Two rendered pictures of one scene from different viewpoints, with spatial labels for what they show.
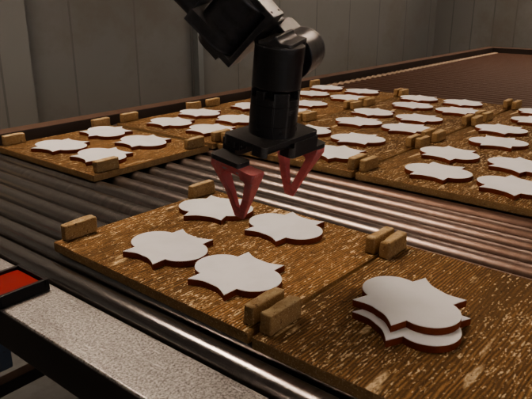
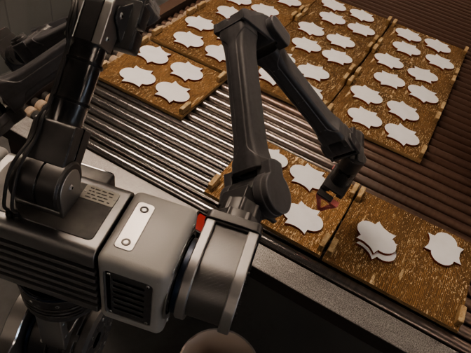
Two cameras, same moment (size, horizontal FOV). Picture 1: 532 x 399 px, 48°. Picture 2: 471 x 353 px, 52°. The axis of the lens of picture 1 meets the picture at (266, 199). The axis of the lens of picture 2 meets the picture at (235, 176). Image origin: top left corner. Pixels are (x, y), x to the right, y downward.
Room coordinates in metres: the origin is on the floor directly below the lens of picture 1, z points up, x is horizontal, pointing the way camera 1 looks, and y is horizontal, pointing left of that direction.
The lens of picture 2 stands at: (-0.14, 0.59, 2.05)
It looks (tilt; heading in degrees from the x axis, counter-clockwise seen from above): 45 degrees down; 341
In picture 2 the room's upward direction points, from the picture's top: 13 degrees clockwise
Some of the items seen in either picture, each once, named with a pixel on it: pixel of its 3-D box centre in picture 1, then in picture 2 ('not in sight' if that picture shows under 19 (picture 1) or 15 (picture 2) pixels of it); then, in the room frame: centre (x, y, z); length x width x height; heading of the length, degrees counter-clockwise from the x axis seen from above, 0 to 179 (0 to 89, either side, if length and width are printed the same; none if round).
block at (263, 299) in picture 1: (264, 305); (324, 241); (0.63, 0.00, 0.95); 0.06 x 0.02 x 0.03; 139
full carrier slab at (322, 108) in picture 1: (280, 105); (247, 11); (2.06, -0.05, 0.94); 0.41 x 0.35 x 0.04; 51
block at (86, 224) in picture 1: (78, 227); (214, 181); (0.89, 0.30, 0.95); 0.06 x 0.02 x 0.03; 139
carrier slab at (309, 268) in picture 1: (226, 246); (284, 190); (0.86, 0.06, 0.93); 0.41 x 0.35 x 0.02; 49
